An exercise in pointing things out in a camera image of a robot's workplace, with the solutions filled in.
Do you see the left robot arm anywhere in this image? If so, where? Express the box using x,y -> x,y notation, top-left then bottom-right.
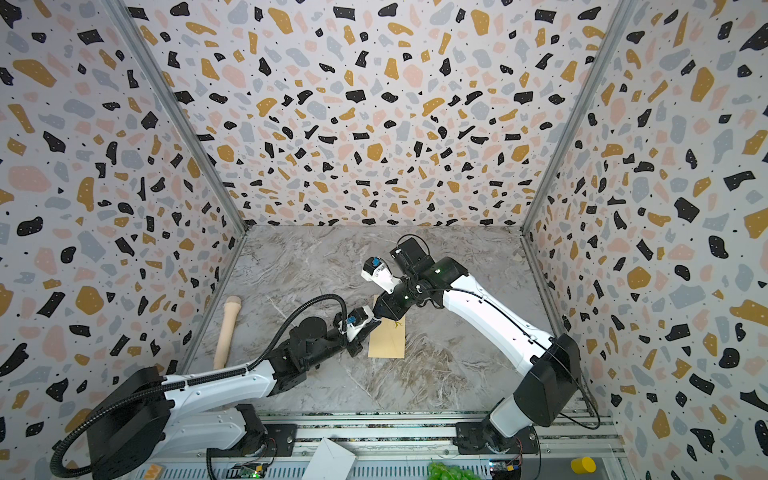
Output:
85,307 -> 380,479

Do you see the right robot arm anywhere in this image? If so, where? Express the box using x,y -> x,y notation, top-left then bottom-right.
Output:
361,235 -> 581,438

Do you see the wooden roller pin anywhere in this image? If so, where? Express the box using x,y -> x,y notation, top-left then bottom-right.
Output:
213,296 -> 242,370

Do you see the white paper sheet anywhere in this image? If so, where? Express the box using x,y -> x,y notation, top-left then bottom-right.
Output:
302,438 -> 357,480

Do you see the small circuit board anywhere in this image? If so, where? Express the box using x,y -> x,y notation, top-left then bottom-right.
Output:
225,462 -> 269,479

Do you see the green plastic object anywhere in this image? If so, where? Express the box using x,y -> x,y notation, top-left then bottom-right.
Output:
427,462 -> 479,480

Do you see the right circuit board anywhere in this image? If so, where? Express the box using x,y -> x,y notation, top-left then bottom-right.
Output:
489,459 -> 522,480

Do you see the yellow round object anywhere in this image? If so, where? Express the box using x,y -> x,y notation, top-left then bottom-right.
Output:
570,457 -> 597,475

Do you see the black corrugated cable conduit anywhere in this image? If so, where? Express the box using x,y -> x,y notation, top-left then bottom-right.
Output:
49,293 -> 349,479

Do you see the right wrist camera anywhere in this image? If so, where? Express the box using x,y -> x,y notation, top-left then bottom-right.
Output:
361,256 -> 401,293

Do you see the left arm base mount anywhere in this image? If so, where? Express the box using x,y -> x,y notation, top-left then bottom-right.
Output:
206,423 -> 298,459

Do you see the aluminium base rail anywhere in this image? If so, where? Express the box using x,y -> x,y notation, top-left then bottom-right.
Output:
130,403 -> 634,479

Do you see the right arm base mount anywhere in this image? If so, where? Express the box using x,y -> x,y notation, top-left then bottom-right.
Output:
453,420 -> 539,455

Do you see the right aluminium corner post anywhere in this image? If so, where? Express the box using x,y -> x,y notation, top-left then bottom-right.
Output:
521,0 -> 637,238

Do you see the aluminium corner post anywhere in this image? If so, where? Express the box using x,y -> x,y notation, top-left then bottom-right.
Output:
102,1 -> 247,236
521,0 -> 637,238

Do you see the left aluminium corner post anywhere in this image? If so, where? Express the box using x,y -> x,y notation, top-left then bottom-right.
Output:
102,1 -> 247,236

